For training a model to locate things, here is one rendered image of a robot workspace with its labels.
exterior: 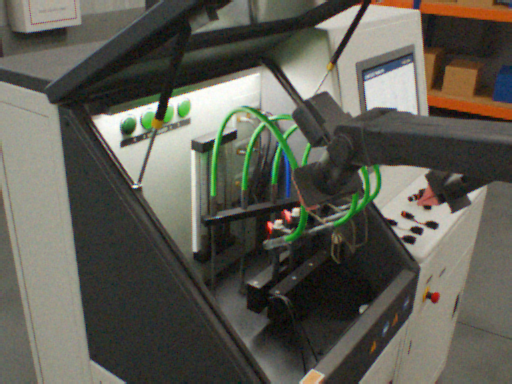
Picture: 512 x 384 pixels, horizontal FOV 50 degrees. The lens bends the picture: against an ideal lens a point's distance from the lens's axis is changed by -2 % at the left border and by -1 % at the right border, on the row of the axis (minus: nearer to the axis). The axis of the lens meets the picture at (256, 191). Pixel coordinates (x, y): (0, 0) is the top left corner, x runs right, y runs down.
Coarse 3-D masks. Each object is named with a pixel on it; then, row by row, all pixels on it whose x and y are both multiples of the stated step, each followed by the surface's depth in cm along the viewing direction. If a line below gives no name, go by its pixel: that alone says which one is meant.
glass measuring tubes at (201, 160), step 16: (192, 144) 140; (208, 144) 140; (224, 144) 151; (192, 160) 142; (208, 160) 146; (224, 160) 152; (192, 176) 144; (208, 176) 148; (224, 176) 154; (192, 192) 146; (208, 192) 150; (224, 192) 156; (192, 208) 149; (208, 208) 152; (224, 208) 158; (224, 224) 160; (208, 240) 156; (224, 240) 160; (208, 256) 154
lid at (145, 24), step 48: (192, 0) 78; (240, 0) 93; (288, 0) 109; (336, 0) 131; (384, 0) 133; (96, 48) 94; (144, 48) 96; (192, 48) 111; (240, 48) 134; (48, 96) 106; (96, 96) 115
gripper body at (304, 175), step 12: (300, 168) 88; (312, 168) 88; (300, 180) 87; (312, 180) 88; (324, 180) 83; (360, 180) 89; (312, 192) 87; (324, 192) 87; (336, 192) 87; (312, 204) 86
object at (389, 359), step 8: (400, 328) 153; (400, 336) 154; (392, 344) 149; (400, 344) 157; (384, 352) 145; (392, 352) 152; (400, 352) 160; (376, 360) 141; (384, 360) 147; (392, 360) 155; (400, 360) 163; (376, 368) 142; (384, 368) 149; (392, 368) 157; (368, 376) 138; (376, 376) 145; (384, 376) 152; (392, 376) 160
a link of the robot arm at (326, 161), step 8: (320, 144) 81; (328, 160) 79; (328, 168) 80; (336, 168) 78; (344, 168) 78; (352, 168) 78; (360, 168) 78; (328, 176) 82; (336, 176) 80; (344, 176) 80; (352, 176) 81
